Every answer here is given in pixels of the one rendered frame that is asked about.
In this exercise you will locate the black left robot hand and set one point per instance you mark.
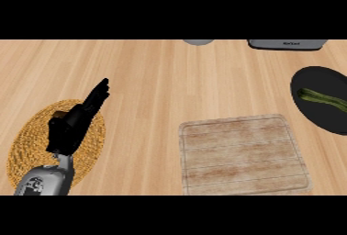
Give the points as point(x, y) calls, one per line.
point(73, 128)

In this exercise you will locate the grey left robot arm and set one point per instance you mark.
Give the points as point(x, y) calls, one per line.
point(49, 180)

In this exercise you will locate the pale wooden cutting board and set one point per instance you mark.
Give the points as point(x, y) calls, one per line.
point(244, 156)

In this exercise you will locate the black pan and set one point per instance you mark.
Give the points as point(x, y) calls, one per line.
point(322, 116)

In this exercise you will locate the green squash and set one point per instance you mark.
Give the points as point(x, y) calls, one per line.
point(322, 98)

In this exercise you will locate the round woven wicker placemat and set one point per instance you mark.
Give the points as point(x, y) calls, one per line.
point(32, 143)

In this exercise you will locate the grey round object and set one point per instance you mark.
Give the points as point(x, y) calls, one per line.
point(198, 42)

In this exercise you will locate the dark grey appliance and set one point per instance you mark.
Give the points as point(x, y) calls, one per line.
point(287, 44)

